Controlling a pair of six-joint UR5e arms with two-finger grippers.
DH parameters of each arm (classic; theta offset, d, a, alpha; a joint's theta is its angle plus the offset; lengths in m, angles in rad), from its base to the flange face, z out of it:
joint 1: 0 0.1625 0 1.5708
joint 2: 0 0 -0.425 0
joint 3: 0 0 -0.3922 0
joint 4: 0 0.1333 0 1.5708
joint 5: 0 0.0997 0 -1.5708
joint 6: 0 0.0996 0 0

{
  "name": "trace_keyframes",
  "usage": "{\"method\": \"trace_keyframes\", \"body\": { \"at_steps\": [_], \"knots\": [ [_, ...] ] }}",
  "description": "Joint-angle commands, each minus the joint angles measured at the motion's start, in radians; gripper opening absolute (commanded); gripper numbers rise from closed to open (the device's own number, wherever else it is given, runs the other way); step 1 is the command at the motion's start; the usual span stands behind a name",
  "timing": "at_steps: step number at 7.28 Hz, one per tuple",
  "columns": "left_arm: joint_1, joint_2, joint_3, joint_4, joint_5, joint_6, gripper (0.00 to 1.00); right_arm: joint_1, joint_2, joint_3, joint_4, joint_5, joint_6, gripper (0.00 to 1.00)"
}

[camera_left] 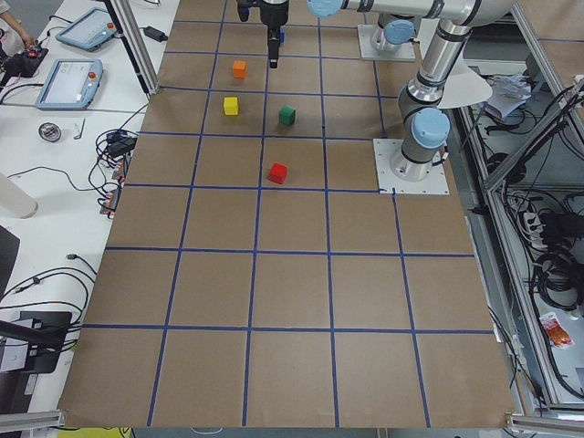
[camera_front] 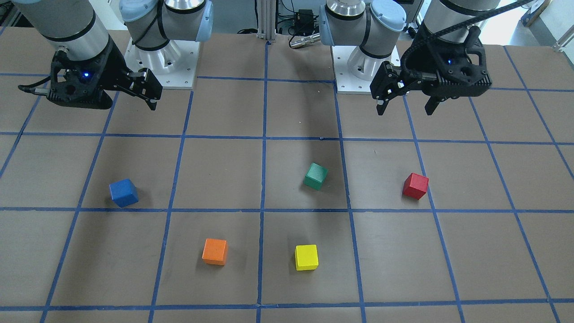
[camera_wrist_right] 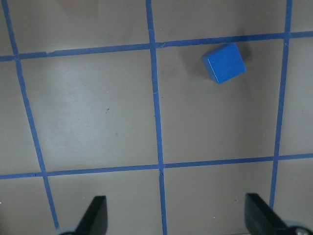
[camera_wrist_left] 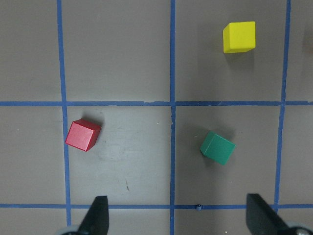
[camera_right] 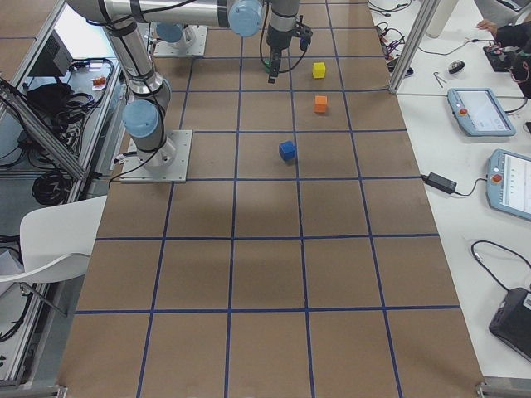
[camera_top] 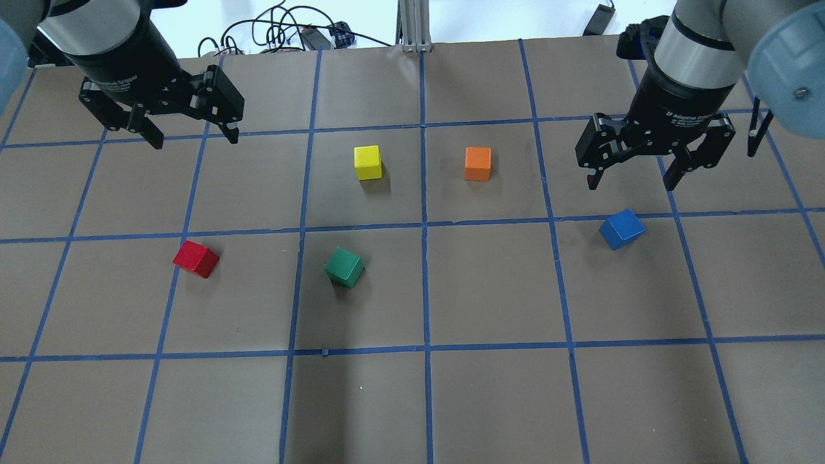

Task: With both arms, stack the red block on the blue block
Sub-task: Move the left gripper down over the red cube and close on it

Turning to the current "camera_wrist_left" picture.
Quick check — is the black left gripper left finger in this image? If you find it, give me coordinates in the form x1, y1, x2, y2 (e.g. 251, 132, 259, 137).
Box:
77, 196, 109, 235

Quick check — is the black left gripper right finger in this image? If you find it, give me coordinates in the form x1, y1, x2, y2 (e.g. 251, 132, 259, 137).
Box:
246, 193, 290, 235

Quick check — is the red wooden block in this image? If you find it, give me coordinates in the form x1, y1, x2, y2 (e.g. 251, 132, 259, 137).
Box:
65, 118, 101, 152

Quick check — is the green wooden block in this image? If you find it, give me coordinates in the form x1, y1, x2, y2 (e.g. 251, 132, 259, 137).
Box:
200, 131, 236, 165

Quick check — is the yellow wooden block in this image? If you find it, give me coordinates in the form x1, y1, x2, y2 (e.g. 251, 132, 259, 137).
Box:
223, 21, 256, 54

